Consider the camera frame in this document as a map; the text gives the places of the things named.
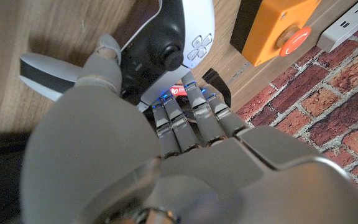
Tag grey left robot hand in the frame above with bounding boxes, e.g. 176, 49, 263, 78
20, 33, 358, 224

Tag black backpack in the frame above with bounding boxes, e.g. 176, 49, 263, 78
141, 67, 232, 144

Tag brick print backdrop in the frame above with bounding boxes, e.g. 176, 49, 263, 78
234, 15, 358, 206

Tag orange black button block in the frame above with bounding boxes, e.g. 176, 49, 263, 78
229, 0, 322, 67

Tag white black game controller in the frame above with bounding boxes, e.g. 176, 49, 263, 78
19, 0, 216, 113

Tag white power strip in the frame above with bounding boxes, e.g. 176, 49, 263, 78
316, 0, 358, 54

